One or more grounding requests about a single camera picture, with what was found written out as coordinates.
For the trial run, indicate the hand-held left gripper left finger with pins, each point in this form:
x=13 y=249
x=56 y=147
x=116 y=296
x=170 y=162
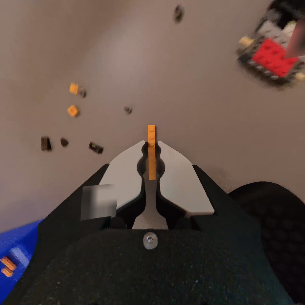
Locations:
x=126 y=176

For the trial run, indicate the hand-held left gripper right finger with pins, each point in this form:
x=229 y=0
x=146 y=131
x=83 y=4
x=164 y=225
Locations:
x=185 y=188

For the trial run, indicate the long orange lego plate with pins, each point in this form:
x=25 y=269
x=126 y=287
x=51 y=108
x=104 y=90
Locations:
x=151 y=152

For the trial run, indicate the orange black lego car body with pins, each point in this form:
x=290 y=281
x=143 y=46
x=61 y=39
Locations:
x=271 y=57

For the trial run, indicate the scatter of small lego pieces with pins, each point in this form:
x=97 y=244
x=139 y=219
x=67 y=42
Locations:
x=73 y=110

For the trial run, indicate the tiny orange lego piece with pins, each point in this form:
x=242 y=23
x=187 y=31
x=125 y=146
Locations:
x=8 y=263
x=7 y=272

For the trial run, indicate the black textured wrist rest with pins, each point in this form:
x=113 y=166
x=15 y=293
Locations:
x=281 y=226

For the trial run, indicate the blue plastic bin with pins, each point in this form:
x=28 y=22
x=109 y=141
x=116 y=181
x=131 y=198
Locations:
x=14 y=238

